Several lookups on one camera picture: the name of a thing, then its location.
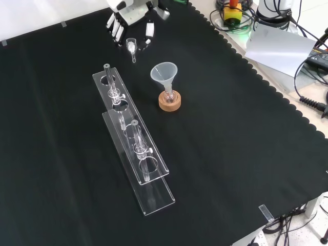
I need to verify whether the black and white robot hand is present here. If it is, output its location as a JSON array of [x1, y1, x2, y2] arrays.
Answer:
[[106, 0, 156, 51]]

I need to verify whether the clear weighing funnel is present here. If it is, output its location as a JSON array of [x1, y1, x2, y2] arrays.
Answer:
[[126, 37, 137, 64]]

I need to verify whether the translucent plastic funnel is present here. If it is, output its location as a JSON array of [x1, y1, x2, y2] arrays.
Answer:
[[150, 63, 178, 97]]

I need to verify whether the small round-bottom glass flask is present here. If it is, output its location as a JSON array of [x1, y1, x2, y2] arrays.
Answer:
[[163, 88, 176, 105]]

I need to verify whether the clear acrylic funnel stand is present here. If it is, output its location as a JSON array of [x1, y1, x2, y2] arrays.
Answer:
[[92, 63, 176, 217]]

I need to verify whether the yellow stop button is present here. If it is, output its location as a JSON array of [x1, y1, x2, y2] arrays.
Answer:
[[222, 0, 243, 26]]

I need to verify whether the pale board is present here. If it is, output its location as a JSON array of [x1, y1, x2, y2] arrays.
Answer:
[[244, 24, 318, 93]]

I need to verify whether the black cloth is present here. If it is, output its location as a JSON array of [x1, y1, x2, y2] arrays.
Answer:
[[0, 0, 328, 246]]

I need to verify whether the black tripod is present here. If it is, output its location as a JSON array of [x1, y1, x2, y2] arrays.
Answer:
[[314, 27, 328, 50]]

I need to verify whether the black power adapter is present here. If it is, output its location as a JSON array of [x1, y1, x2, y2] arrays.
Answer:
[[306, 47, 328, 85]]

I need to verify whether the white power strip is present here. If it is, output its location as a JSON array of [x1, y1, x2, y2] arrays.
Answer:
[[247, 230, 268, 246]]

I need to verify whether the white table leg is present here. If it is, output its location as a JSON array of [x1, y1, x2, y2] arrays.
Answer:
[[304, 192, 325, 219]]

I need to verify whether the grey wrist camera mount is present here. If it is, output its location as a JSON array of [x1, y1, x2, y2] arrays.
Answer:
[[152, 5, 171, 21]]

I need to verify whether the black looped cable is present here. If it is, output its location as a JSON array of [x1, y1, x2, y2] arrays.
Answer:
[[209, 0, 257, 33]]

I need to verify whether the cork ring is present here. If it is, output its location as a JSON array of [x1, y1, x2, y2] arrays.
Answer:
[[158, 91, 182, 112]]

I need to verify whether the thick black cable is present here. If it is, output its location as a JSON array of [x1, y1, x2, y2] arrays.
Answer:
[[288, 14, 328, 52]]

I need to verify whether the black cable with ribbed plug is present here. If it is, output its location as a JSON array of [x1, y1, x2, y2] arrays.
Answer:
[[294, 57, 328, 118]]

